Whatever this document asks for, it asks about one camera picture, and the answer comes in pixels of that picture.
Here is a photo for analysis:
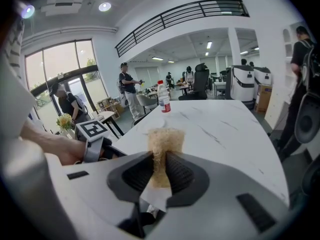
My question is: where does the person's left forearm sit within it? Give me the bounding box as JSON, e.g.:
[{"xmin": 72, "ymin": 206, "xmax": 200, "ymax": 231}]
[{"xmin": 19, "ymin": 118, "xmax": 87, "ymax": 166}]

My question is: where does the wooden shelf unit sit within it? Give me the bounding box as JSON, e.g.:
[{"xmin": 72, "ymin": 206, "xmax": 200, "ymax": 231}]
[{"xmin": 96, "ymin": 96, "xmax": 126, "ymax": 115}]

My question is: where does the cardboard box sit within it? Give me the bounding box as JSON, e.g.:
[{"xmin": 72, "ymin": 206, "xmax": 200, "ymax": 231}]
[{"xmin": 253, "ymin": 83, "xmax": 273, "ymax": 115}]

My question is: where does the clear bottle with red cap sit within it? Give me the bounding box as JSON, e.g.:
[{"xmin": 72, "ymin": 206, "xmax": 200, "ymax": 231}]
[{"xmin": 156, "ymin": 80, "xmax": 172, "ymax": 114}]

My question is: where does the grey shell chair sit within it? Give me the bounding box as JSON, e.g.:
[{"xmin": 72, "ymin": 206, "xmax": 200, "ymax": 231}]
[{"xmin": 136, "ymin": 93, "xmax": 159, "ymax": 115}]

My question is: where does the white wall shelf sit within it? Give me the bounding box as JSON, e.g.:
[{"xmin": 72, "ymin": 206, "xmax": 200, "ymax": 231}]
[{"xmin": 281, "ymin": 21, "xmax": 301, "ymax": 60}]

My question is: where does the ceiling air conditioner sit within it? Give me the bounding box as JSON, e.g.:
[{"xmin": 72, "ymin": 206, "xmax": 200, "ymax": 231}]
[{"xmin": 40, "ymin": 0, "xmax": 88, "ymax": 17}]

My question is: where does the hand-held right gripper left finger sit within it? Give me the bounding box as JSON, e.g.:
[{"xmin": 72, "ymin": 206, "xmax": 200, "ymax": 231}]
[{"xmin": 45, "ymin": 150, "xmax": 155, "ymax": 240}]

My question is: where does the beige fluffy noodle ball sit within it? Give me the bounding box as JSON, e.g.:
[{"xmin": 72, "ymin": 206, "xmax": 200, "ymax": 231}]
[{"xmin": 147, "ymin": 127, "xmax": 186, "ymax": 189}]

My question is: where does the grey pod with black disc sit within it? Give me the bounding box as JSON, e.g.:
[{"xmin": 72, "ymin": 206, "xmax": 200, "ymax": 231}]
[{"xmin": 293, "ymin": 91, "xmax": 320, "ymax": 145}]

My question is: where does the white and black robot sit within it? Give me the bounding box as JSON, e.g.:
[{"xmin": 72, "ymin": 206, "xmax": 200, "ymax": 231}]
[
  {"xmin": 224, "ymin": 64, "xmax": 256, "ymax": 102},
  {"xmin": 253, "ymin": 66, "xmax": 273, "ymax": 86}
]

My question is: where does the white marble table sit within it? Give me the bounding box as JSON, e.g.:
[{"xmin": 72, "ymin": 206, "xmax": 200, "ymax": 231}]
[{"xmin": 109, "ymin": 99, "xmax": 291, "ymax": 208}]

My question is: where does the round ceiling light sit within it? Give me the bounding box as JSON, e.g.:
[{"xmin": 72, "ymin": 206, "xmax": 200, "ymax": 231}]
[
  {"xmin": 98, "ymin": 1, "xmax": 112, "ymax": 13},
  {"xmin": 21, "ymin": 4, "xmax": 36, "ymax": 19}
]

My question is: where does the black office chair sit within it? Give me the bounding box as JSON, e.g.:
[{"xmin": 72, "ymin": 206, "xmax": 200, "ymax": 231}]
[{"xmin": 178, "ymin": 62, "xmax": 211, "ymax": 101}]

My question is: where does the black railing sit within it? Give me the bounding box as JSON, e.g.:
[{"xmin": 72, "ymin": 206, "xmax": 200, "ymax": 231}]
[{"xmin": 114, "ymin": 0, "xmax": 251, "ymax": 58}]

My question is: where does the cream striped shirt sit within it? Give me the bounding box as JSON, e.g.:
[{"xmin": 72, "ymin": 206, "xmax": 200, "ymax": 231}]
[{"xmin": 2, "ymin": 18, "xmax": 26, "ymax": 82}]

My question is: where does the yellow flower bouquet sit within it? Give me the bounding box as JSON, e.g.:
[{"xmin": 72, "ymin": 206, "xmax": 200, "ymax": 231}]
[{"xmin": 55, "ymin": 113, "xmax": 74, "ymax": 131}]

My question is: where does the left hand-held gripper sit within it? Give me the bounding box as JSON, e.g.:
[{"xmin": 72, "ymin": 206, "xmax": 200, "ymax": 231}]
[{"xmin": 74, "ymin": 119, "xmax": 129, "ymax": 164}]

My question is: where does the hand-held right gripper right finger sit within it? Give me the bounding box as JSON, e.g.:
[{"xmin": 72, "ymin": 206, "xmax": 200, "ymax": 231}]
[{"xmin": 149, "ymin": 150, "xmax": 291, "ymax": 240}]

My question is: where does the glass window wall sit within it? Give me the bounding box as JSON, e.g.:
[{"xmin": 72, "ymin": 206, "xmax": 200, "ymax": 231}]
[{"xmin": 24, "ymin": 39, "xmax": 111, "ymax": 126}]

